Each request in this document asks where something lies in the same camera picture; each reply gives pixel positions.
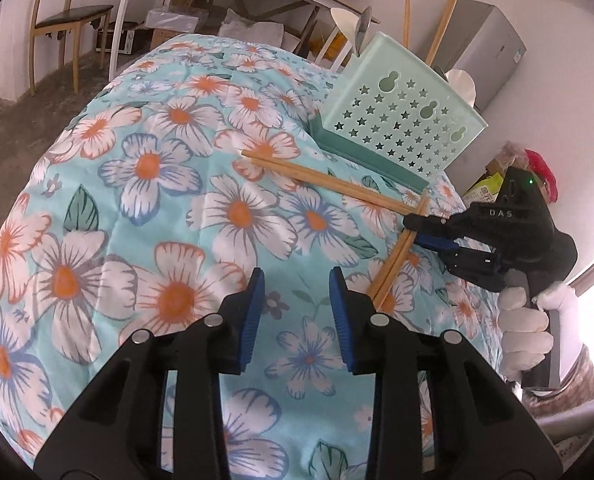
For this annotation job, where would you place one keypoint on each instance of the metal spoon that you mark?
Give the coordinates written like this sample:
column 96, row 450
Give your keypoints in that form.
column 364, row 25

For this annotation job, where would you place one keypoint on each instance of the yellow plastic bag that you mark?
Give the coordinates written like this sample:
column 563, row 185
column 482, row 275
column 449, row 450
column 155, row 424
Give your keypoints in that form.
column 334, row 50

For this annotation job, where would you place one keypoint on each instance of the wooden chair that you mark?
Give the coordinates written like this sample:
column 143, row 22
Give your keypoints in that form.
column 72, row 15

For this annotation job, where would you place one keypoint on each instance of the green plastic utensil basket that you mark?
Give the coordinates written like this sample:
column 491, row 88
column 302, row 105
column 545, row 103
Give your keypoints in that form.
column 402, row 125

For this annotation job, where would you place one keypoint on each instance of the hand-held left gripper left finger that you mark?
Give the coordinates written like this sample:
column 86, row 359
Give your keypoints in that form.
column 251, row 320

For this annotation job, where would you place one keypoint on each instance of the grey refrigerator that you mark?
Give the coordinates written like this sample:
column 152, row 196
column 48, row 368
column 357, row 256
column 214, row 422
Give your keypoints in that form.
column 487, row 45

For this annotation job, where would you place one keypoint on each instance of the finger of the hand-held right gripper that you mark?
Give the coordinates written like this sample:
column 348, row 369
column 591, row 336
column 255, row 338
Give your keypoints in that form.
column 477, row 270
column 437, row 242

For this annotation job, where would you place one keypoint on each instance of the person's right forearm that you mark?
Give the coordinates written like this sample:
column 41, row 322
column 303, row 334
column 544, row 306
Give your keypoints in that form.
column 584, row 375

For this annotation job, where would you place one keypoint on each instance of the wooden chopstick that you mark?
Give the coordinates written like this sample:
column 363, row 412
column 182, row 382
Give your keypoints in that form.
column 392, row 274
column 385, row 270
column 287, row 166
column 297, row 177
column 407, row 20
column 444, row 26
column 438, row 25

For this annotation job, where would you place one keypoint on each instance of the white desk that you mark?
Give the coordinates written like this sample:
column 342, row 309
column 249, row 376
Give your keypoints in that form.
column 123, row 25

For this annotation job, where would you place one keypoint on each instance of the person's right hand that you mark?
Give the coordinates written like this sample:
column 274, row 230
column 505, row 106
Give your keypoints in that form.
column 522, row 335

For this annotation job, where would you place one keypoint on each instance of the floral tablecloth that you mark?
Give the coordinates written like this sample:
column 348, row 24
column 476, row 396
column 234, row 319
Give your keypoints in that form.
column 177, row 185

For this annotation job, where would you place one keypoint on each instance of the metal case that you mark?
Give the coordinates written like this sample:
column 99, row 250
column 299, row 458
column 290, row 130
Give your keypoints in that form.
column 119, row 40

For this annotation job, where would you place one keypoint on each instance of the yellow and white sack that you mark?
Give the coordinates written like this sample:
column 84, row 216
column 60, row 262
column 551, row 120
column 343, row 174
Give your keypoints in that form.
column 484, row 190

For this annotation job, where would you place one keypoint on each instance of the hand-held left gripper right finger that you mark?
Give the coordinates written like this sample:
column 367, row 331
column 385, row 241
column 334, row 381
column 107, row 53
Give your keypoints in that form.
column 343, row 320

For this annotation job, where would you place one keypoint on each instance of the white ceramic spoon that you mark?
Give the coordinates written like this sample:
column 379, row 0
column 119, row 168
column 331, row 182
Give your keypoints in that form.
column 344, row 22
column 462, row 85

